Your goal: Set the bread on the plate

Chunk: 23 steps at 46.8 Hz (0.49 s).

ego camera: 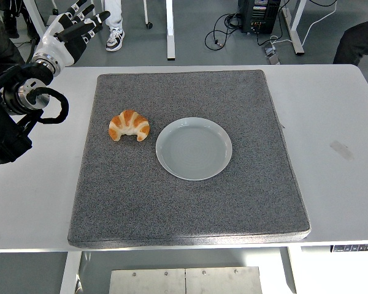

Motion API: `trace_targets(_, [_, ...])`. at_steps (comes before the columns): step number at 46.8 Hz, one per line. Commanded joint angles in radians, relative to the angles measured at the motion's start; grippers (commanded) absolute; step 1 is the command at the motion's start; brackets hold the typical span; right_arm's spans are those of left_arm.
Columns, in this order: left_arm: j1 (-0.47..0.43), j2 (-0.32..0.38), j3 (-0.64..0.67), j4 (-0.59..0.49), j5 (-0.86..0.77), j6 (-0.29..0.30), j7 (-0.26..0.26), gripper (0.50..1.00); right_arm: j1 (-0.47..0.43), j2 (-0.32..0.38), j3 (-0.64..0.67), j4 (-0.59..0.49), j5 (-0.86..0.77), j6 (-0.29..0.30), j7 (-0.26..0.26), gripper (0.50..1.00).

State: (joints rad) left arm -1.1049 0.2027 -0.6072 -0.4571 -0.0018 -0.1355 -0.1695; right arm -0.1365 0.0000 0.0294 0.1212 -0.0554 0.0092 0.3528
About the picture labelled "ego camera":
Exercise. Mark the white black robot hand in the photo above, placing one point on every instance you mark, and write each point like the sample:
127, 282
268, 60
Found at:
53, 43

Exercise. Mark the golden croissant bread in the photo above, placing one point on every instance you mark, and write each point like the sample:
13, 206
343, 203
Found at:
128, 121

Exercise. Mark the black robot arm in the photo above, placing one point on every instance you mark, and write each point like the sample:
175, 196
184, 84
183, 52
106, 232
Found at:
6, 137

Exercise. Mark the round grey plate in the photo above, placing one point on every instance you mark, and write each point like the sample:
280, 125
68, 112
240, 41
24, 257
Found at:
193, 150

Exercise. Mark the grey metal plate with screws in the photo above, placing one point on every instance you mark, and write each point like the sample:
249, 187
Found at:
184, 281

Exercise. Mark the white desk leg with foot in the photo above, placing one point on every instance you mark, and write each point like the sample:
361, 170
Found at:
33, 10
296, 39

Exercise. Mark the person's legs in black boots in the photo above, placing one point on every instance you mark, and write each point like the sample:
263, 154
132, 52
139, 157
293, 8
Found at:
10, 21

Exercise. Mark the black fabric-covered object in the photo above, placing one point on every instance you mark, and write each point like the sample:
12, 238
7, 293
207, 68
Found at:
0, 39

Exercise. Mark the person's leg with sneaker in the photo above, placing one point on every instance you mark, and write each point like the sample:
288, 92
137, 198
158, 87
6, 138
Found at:
115, 36

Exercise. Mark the white leg with caster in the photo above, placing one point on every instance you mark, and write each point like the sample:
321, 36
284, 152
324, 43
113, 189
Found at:
147, 12

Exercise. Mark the black computer tower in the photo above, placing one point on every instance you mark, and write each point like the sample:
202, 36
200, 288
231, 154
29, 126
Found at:
260, 18

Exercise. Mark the grey speckled mat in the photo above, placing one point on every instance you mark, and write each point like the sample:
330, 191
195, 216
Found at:
187, 208

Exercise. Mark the grey floor power adapter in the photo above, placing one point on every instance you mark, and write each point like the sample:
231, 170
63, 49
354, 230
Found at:
273, 56

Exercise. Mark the white table leg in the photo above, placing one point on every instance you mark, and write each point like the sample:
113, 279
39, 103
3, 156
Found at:
289, 272
69, 275

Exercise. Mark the person's leg in black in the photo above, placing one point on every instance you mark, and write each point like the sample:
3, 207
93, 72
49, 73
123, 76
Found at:
362, 39

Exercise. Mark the table height control panel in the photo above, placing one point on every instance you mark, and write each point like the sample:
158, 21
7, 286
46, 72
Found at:
355, 248

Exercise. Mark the white desk leg post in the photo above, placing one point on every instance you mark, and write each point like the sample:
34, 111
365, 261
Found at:
170, 30

